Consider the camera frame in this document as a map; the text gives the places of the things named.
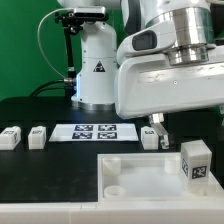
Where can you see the white square table top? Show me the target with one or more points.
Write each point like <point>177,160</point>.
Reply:
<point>149,177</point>

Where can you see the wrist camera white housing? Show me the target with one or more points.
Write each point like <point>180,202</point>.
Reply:
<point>144,43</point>

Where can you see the white L-shaped fence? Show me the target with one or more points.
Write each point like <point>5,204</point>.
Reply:
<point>116,212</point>

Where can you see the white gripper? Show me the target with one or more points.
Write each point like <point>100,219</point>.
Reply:
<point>149,84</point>

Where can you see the black camera stand pole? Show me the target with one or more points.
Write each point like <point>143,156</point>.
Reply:
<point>70,84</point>

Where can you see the sheet with marker tags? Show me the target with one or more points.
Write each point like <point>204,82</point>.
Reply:
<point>93,132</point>

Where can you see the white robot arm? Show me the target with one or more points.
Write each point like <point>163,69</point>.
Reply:
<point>189,20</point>

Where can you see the black camera on stand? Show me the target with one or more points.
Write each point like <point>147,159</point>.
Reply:
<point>80,13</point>

